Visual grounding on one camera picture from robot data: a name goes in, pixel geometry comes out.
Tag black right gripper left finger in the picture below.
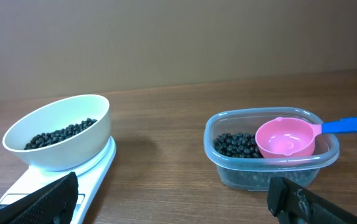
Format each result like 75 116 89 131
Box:
0 172 79 224

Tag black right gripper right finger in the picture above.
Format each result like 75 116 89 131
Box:
267 177 357 224

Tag pink scoop with blue handle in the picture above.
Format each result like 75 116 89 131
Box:
255 117 357 158

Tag white digital kitchen scale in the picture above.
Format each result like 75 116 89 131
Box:
0 137 117 224

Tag black beans in bowl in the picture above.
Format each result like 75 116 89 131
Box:
24 118 97 150

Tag white bowl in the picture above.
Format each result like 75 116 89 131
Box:
2 95 112 171

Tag clear plastic container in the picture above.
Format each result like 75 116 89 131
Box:
204 107 340 191

